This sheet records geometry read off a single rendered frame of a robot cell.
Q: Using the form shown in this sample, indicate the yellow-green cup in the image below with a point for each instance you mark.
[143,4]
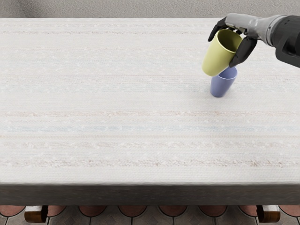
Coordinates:
[218,55]

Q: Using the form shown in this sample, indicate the lavender blue cup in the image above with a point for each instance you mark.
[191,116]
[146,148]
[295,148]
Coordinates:
[220,85]

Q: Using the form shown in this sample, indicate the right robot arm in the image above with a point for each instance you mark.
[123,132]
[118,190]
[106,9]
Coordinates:
[284,37]

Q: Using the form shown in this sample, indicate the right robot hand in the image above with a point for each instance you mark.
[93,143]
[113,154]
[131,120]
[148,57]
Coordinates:
[243,23]

